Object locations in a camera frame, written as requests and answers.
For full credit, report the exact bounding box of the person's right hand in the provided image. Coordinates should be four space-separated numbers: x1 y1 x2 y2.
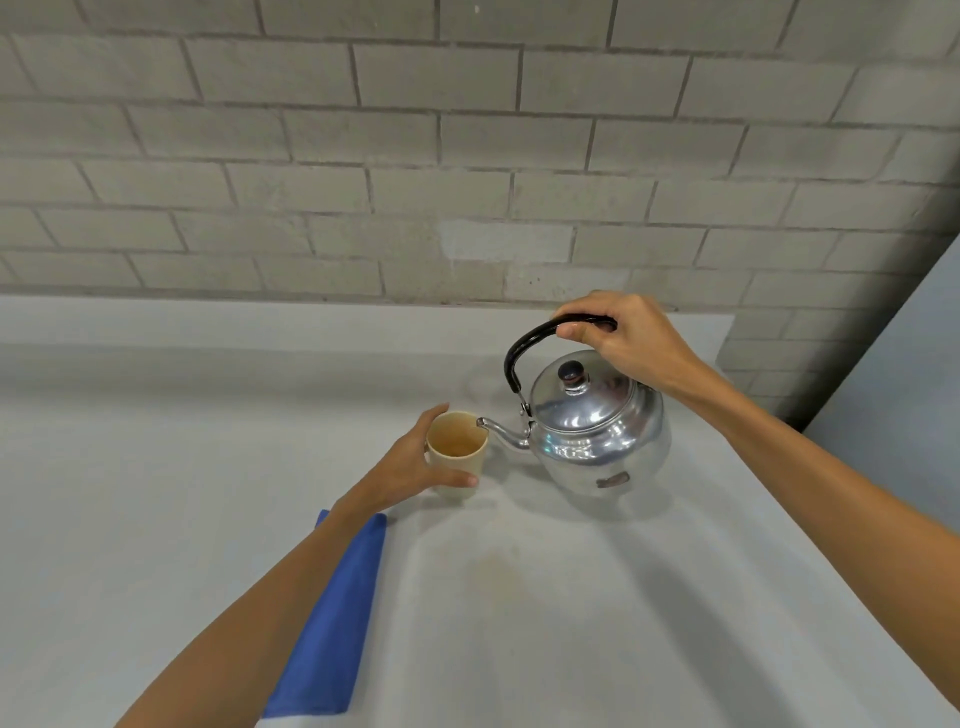
551 291 715 401

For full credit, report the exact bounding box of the person's left hand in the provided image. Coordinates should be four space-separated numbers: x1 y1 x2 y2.
346 403 480 517

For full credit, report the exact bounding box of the beige cup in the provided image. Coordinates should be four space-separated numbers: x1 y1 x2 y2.
425 411 490 499

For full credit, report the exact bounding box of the silver metal kettle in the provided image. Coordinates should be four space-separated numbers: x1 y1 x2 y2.
477 315 673 498

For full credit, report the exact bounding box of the person's right forearm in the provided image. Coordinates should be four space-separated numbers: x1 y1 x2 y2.
672 366 960 712

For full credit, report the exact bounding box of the person's left forearm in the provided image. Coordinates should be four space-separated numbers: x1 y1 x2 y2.
114 498 381 728

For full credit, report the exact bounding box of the blue cloth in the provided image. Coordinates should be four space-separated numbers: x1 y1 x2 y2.
258 509 388 720

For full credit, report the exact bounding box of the grey panel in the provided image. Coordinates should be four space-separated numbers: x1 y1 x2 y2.
802 234 960 535

